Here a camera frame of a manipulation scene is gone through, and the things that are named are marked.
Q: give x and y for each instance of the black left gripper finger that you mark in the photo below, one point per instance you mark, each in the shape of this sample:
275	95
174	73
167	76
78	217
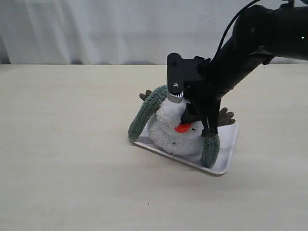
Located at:
209	115

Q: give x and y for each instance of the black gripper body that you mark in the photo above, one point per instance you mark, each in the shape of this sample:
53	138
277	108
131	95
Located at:
197	85

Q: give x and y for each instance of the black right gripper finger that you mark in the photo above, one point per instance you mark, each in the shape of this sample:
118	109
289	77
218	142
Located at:
190	115

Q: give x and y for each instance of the white plush snowman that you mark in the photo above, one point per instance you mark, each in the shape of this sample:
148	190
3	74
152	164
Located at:
178	134

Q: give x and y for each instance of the green fuzzy knitted scarf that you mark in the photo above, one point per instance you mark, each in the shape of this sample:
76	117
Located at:
142	115

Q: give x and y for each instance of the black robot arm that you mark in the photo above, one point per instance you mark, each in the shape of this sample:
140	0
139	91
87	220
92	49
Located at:
259	35

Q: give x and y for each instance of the white curtain backdrop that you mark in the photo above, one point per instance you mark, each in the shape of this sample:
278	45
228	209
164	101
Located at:
111	31

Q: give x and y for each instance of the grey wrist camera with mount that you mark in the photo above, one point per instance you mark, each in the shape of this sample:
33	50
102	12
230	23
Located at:
181	72

